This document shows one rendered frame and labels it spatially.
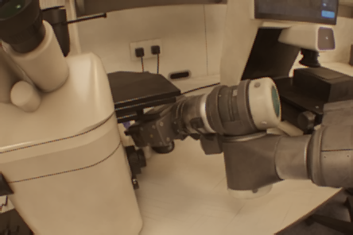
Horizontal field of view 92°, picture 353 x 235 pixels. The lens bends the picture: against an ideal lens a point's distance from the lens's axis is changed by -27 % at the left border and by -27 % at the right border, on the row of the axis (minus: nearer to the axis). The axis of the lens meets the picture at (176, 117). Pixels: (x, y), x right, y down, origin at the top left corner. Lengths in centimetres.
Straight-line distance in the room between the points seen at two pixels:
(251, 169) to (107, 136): 21
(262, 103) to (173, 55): 80
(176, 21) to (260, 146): 83
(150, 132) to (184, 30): 75
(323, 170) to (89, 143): 27
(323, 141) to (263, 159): 9
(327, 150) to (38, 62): 32
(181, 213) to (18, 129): 31
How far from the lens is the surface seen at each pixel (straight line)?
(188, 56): 110
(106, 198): 30
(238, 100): 33
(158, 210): 44
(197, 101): 38
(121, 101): 37
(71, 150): 25
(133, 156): 45
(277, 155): 32
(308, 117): 54
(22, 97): 24
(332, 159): 28
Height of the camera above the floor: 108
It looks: 27 degrees down
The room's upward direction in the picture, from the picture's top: 4 degrees counter-clockwise
